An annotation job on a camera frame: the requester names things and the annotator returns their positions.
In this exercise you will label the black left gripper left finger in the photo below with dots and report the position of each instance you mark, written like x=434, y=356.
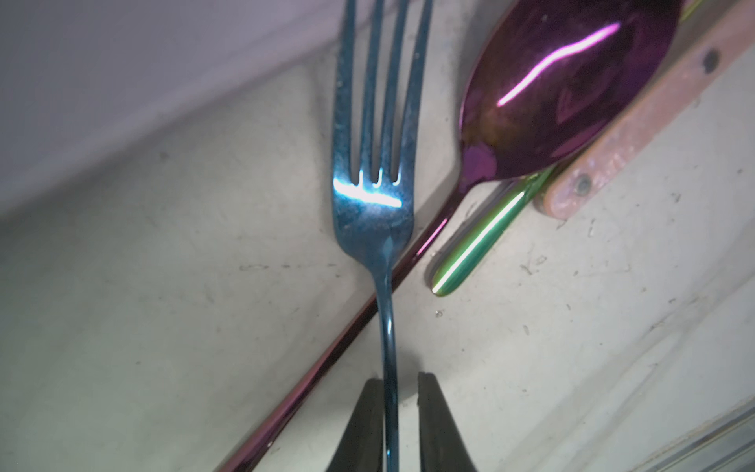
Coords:
x=363, y=430

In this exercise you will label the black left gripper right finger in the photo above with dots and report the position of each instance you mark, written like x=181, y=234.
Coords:
x=441, y=445

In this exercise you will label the blue metal fork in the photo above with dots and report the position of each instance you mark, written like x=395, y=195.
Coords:
x=373, y=212

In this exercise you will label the magenta metal spoon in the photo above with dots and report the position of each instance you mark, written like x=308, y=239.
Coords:
x=252, y=451

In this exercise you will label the lavender plastic tray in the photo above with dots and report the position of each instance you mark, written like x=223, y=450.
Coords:
x=84, y=80

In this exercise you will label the rainbow handled fork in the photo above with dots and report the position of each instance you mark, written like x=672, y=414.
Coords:
x=481, y=236

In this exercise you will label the aluminium mounting rail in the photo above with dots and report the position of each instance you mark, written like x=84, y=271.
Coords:
x=724, y=444

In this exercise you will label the pink handled silver spoon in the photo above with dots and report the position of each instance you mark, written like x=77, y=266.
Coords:
x=710, y=37

